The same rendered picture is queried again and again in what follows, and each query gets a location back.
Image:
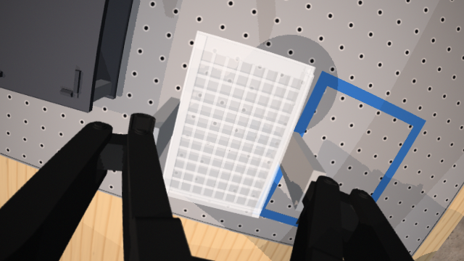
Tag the blue tape outline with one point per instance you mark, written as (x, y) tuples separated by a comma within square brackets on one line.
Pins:
[(338, 84)]

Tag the white well plate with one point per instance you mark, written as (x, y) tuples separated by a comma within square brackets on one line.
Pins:
[(232, 125)]

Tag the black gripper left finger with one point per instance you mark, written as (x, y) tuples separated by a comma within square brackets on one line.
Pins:
[(38, 221)]

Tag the grey perforated base plate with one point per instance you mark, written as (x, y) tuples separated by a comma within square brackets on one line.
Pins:
[(407, 52)]

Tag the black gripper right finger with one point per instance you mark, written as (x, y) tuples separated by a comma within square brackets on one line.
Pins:
[(319, 234)]

